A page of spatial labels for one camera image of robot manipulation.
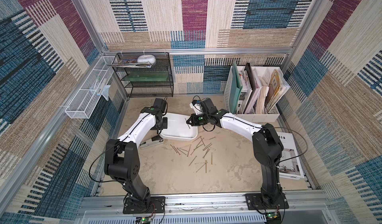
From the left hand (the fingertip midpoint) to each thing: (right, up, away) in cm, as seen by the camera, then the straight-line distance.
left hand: (160, 125), depth 91 cm
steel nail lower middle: (+20, -21, -3) cm, 29 cm away
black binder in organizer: (+54, +30, 0) cm, 62 cm away
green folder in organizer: (+44, +21, -9) cm, 49 cm away
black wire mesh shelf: (-23, +25, +28) cm, 44 cm away
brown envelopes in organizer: (+71, +24, -2) cm, 75 cm away
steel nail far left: (+8, -14, +2) cm, 17 cm away
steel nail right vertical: (+31, -21, -4) cm, 37 cm away
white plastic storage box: (+10, -3, +6) cm, 12 cm away
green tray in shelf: (-10, +30, +6) cm, 32 cm away
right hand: (+16, +3, -2) cm, 16 cm away
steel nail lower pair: (+27, -21, -4) cm, 35 cm away
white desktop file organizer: (+54, +18, -6) cm, 58 cm away
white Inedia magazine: (+72, -21, -10) cm, 76 cm away
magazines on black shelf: (-19, +38, +2) cm, 42 cm away
